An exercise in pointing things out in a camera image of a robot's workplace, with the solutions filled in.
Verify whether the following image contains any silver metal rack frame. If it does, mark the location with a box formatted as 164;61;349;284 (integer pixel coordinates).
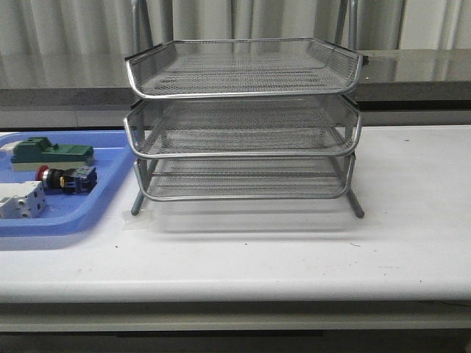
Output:
131;0;365;218

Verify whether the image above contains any white circuit breaker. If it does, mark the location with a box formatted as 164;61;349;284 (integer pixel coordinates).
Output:
1;181;46;219

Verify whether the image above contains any green and beige electrical module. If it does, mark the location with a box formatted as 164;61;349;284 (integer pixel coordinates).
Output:
1;137;95;171

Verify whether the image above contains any red emergency stop push button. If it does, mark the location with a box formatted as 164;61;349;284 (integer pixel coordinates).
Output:
35;165;97;194

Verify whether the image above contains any blue plastic tray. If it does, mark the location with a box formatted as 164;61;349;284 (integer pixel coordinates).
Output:
0;129;135;238

